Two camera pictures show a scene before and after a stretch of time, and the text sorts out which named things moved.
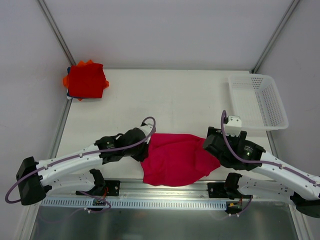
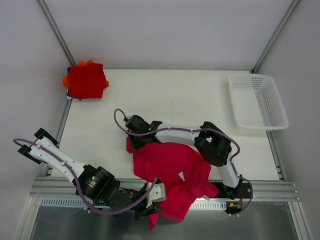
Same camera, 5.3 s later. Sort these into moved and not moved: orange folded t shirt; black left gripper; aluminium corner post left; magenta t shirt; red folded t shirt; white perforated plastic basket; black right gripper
Moved: black right gripper; black left gripper; magenta t shirt
Not moved: white perforated plastic basket; aluminium corner post left; orange folded t shirt; red folded t shirt
